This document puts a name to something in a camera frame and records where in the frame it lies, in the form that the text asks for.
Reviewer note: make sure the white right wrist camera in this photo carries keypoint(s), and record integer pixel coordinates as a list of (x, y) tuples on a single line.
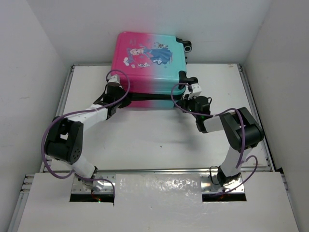
[(194, 90)]

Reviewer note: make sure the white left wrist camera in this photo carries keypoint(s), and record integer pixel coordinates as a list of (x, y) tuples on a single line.
[(114, 81)]

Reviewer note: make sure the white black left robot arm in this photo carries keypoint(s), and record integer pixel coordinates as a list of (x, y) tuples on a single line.
[(63, 139)]

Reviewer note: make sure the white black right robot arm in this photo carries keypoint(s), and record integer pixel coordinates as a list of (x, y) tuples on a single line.
[(242, 131)]

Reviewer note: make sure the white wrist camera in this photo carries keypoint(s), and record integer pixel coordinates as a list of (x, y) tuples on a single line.
[(114, 81), (194, 90)]

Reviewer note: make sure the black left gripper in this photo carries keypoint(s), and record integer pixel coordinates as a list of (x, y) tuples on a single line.
[(126, 101)]

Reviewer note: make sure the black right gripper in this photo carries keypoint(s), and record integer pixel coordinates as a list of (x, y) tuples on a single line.
[(185, 102)]

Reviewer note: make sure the pink and teal kids suitcase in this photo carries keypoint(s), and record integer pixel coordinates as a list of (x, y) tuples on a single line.
[(151, 67)]

